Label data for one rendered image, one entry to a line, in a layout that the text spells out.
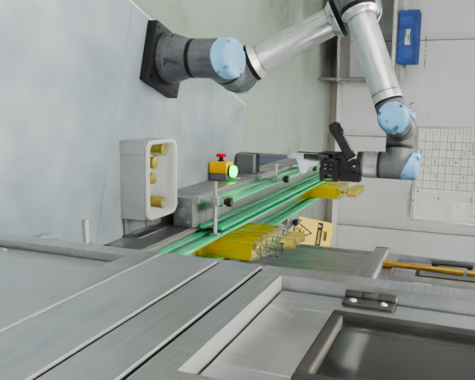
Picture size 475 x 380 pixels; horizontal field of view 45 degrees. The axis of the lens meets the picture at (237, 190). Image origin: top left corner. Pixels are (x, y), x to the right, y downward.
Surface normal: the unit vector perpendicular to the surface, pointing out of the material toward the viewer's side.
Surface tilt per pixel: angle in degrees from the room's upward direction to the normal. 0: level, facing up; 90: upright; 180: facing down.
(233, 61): 10
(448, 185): 90
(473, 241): 90
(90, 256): 90
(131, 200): 90
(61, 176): 0
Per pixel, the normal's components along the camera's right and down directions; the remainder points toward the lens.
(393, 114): -0.39, -0.10
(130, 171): -0.36, 0.13
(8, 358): 0.02, -0.99
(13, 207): 0.93, 0.07
